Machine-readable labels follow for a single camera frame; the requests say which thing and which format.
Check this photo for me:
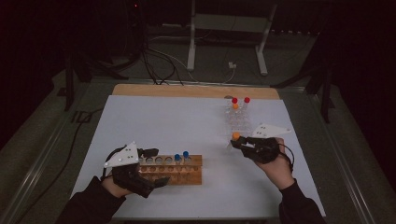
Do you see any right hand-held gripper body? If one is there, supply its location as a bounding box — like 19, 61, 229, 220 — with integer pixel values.
245, 123, 292, 165

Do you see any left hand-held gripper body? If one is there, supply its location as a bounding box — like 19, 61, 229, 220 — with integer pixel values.
103, 141, 157, 200

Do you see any clear acrylic test tube rack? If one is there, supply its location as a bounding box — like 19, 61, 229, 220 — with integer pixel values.
224, 97, 254, 138

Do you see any wooden test tube rack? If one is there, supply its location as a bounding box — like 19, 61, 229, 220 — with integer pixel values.
136, 154, 204, 186

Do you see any person's right hand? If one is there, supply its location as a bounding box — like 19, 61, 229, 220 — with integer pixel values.
254, 137, 296, 191

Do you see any person's left hand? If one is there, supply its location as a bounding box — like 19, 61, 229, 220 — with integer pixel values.
100, 175, 135, 199

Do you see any white table sheet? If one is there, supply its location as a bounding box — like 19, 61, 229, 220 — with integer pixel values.
70, 94, 327, 218

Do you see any black tripod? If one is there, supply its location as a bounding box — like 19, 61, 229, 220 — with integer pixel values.
270, 59, 336, 124
57, 50, 130, 112

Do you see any grey metal stand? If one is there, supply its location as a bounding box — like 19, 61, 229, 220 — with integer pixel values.
186, 0, 278, 77

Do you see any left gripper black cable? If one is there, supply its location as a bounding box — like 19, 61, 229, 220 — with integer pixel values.
100, 145, 127, 181

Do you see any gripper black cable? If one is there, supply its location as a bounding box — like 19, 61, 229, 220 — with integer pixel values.
100, 145, 127, 181
276, 142, 295, 173

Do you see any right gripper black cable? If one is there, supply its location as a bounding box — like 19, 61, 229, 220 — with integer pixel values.
276, 142, 295, 173

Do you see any long black floor cable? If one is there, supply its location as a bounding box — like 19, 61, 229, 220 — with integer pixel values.
13, 106, 106, 224

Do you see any white plug cable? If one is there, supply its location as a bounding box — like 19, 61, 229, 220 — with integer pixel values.
220, 66, 237, 85

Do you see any bundle of black cables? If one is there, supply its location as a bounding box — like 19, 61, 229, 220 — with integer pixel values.
139, 31, 185, 86

